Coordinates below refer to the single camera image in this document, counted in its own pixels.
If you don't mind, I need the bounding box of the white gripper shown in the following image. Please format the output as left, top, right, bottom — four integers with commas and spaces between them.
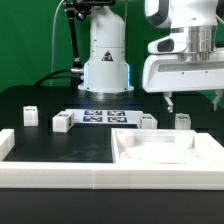
142, 36, 224, 113

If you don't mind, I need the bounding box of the white square table top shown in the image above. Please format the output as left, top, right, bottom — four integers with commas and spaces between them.
111, 128, 224, 164

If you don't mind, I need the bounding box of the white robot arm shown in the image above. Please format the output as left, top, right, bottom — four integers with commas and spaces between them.
78, 0, 224, 103

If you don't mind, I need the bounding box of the white U-shaped fence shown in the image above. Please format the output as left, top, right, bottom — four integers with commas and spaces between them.
0, 129, 224, 190

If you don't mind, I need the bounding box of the white marker tag sheet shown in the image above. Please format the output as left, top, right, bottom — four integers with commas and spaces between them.
67, 109, 143, 125

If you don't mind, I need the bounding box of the black cable bundle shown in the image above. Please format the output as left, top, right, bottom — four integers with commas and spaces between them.
33, 68, 84, 88

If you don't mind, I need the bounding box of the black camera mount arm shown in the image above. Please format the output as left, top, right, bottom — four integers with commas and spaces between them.
63, 0, 116, 68

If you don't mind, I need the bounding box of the white cable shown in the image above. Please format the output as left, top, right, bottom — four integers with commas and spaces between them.
49, 0, 66, 87

